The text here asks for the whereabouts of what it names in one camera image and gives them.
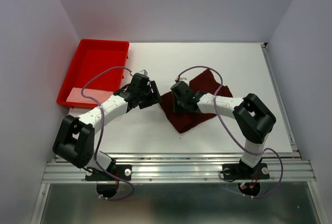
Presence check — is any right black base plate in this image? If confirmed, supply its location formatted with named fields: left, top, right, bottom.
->
left=219, top=163, right=270, bottom=181

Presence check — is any red plastic tray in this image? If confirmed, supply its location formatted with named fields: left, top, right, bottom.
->
left=57, top=39, right=129, bottom=109

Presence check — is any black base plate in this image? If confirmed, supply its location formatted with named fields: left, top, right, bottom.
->
left=85, top=164, right=132, bottom=182
left=219, top=163, right=270, bottom=181

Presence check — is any dark red t shirt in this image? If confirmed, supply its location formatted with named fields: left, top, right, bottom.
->
left=158, top=68, right=233, bottom=134

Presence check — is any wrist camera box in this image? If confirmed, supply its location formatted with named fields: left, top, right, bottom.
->
left=171, top=80, right=195, bottom=99
left=128, top=69, right=149, bottom=93

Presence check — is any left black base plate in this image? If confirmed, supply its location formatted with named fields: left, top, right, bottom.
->
left=85, top=164, right=132, bottom=182

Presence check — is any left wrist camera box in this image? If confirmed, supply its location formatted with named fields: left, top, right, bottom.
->
left=128, top=69, right=149, bottom=93

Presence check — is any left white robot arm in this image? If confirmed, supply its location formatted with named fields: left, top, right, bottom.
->
left=52, top=78, right=161, bottom=179

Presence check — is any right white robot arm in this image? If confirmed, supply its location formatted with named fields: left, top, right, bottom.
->
left=172, top=90, right=276, bottom=177

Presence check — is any aluminium rail frame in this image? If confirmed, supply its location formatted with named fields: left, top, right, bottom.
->
left=32, top=44, right=328, bottom=223

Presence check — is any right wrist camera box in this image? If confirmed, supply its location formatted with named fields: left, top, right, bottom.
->
left=171, top=80, right=195, bottom=99

